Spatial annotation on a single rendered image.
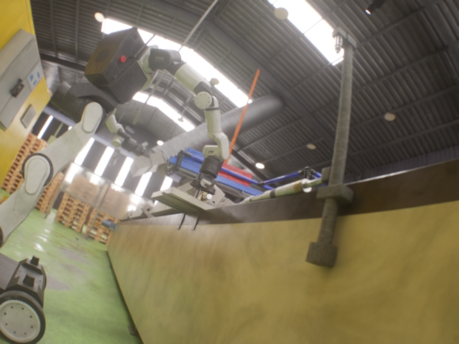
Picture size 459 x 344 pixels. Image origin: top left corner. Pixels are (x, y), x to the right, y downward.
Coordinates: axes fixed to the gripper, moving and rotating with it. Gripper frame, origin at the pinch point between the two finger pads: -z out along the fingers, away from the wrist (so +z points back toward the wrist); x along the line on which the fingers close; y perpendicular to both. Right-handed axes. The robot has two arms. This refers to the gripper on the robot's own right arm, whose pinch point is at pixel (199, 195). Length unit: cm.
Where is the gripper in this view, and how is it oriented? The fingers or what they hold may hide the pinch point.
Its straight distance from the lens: 117.5
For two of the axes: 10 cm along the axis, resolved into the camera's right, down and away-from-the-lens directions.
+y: -4.8, 1.9, 8.6
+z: 3.1, -8.8, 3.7
